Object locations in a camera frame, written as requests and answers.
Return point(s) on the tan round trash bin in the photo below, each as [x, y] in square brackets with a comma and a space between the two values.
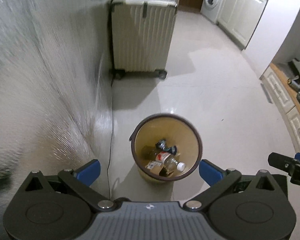
[165, 133]

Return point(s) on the white kitchen cabinets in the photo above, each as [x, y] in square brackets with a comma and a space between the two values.
[239, 18]

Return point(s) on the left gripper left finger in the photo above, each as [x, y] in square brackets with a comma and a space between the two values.
[79, 182]

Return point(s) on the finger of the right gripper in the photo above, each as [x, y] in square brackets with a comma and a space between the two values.
[281, 162]

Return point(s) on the clear plastic bottle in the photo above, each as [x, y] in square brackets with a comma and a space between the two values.
[170, 163]

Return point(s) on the beige ribbed suitcase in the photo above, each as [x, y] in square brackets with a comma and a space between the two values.
[141, 35]

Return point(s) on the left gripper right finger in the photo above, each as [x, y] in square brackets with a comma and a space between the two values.
[220, 182]

